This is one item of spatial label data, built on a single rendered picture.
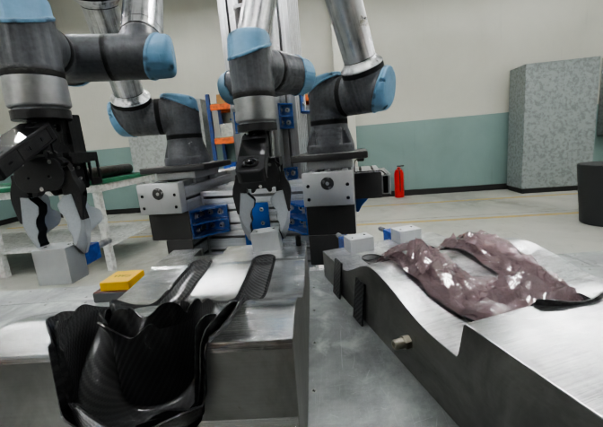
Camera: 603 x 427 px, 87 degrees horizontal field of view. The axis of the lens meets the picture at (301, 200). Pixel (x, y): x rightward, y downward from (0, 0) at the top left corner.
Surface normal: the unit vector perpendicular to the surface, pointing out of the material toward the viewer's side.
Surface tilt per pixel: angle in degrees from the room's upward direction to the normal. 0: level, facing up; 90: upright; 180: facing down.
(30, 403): 84
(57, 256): 90
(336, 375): 0
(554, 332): 0
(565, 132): 90
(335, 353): 0
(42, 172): 90
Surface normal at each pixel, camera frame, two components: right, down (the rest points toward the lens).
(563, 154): -0.11, 0.18
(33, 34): 0.78, 0.05
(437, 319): -0.04, -0.94
